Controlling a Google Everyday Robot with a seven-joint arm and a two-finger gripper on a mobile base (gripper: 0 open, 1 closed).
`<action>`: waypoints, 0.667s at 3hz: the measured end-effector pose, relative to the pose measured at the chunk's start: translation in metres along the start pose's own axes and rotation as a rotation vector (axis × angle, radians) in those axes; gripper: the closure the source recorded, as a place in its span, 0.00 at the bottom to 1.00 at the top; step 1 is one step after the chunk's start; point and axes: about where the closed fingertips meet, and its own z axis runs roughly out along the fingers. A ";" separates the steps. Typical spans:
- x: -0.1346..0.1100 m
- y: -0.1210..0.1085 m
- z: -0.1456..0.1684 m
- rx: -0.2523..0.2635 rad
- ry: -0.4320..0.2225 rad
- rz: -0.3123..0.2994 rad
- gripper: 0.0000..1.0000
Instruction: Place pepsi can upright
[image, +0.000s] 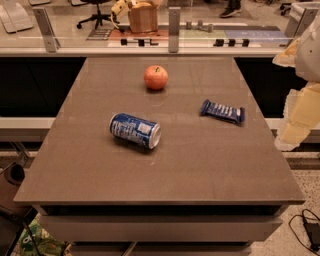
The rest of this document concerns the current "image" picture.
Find person's black shoe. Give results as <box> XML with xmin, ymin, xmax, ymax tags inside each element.
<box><xmin>219</xmin><ymin>0</ymin><xmax>241</xmax><ymax>18</ymax></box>

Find left metal glass post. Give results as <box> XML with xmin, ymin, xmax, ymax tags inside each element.
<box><xmin>33</xmin><ymin>7</ymin><xmax>60</xmax><ymax>53</ymax></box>

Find blue snack bar wrapper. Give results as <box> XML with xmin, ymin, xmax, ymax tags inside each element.
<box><xmin>200</xmin><ymin>100</ymin><xmax>245</xmax><ymax>124</ymax></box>

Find right metal glass post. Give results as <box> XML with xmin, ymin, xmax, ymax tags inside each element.
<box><xmin>284</xmin><ymin>8</ymin><xmax>318</xmax><ymax>40</ymax></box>

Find black power adapter with cable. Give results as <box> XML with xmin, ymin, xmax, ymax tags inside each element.
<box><xmin>288</xmin><ymin>209</ymin><xmax>320</xmax><ymax>256</ymax></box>

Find black office chair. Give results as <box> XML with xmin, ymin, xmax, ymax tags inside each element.
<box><xmin>76</xmin><ymin>0</ymin><xmax>119</xmax><ymax>29</ymax></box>

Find blue pepsi can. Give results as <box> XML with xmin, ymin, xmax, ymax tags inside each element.
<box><xmin>109</xmin><ymin>113</ymin><xmax>161</xmax><ymax>149</ymax></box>

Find green patterned bag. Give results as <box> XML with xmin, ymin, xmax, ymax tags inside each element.
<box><xmin>18</xmin><ymin>219</ymin><xmax>67</xmax><ymax>256</ymax></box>

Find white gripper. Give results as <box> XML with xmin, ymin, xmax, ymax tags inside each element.
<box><xmin>272</xmin><ymin>15</ymin><xmax>320</xmax><ymax>151</ymax></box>

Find red apple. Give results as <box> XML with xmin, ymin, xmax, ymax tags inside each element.
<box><xmin>144</xmin><ymin>65</ymin><xmax>168</xmax><ymax>90</ymax></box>

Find black round bin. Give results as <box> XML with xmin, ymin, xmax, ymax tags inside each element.
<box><xmin>4</xmin><ymin>163</ymin><xmax>25</xmax><ymax>186</ymax></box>

